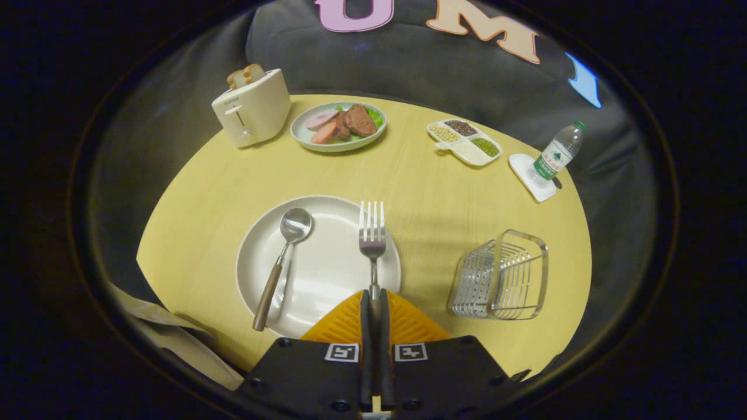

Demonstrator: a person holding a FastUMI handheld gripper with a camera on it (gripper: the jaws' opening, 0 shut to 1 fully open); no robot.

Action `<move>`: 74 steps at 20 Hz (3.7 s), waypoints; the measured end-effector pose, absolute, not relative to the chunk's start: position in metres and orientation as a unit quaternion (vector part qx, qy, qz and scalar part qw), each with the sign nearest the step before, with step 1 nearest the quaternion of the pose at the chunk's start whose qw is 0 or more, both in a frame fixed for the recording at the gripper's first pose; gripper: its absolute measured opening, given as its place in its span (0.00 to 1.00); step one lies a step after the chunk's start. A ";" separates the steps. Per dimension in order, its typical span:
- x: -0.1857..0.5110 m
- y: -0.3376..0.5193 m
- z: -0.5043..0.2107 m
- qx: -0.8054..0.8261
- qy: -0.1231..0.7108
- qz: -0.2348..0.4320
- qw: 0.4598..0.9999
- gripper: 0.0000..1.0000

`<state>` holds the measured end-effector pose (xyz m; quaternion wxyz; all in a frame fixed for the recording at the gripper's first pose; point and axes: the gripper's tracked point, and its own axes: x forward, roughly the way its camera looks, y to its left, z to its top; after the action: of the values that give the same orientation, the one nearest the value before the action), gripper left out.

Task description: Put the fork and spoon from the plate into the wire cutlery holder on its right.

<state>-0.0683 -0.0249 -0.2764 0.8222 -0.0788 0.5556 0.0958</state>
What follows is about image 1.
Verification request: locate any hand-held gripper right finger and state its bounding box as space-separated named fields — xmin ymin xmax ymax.
xmin=373 ymin=289 xmax=517 ymax=420

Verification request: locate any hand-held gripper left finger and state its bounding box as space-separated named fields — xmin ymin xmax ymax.
xmin=233 ymin=289 xmax=375 ymax=420

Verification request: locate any metal fork wooden handle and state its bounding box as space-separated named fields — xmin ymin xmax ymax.
xmin=358 ymin=201 xmax=387 ymax=345

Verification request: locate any metal spoon wooden handle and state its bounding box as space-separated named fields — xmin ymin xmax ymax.
xmin=252 ymin=208 xmax=313 ymax=332

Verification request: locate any white dinner plate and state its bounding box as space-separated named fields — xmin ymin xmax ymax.
xmin=236 ymin=195 xmax=402 ymax=339

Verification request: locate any clear cutlery holder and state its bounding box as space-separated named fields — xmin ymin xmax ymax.
xmin=447 ymin=229 xmax=549 ymax=321

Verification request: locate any person's beige clothing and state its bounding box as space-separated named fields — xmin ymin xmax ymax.
xmin=108 ymin=283 xmax=245 ymax=391

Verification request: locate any white divided condiment dish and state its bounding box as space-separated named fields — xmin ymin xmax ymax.
xmin=427 ymin=118 xmax=502 ymax=167

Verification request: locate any orange pink sausage slice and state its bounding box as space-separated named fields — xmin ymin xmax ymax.
xmin=310 ymin=121 xmax=338 ymax=145

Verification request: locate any pale green food plate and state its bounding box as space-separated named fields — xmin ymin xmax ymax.
xmin=290 ymin=101 xmax=388 ymax=153

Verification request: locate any white square coaster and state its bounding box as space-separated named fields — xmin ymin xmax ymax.
xmin=509 ymin=153 xmax=558 ymax=202

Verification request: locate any large brown meat slice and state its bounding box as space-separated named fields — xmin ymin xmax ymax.
xmin=344 ymin=104 xmax=378 ymax=138

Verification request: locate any green lettuce leaf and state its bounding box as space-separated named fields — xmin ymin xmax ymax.
xmin=336 ymin=105 xmax=384 ymax=141

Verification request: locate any pale pink sausage slice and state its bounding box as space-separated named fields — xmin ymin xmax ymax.
xmin=306 ymin=110 xmax=340 ymax=130

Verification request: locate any clear water bottle green cap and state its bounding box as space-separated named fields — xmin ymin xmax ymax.
xmin=530 ymin=120 xmax=586 ymax=186

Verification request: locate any white toaster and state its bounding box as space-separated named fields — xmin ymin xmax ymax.
xmin=211 ymin=68 xmax=292 ymax=148

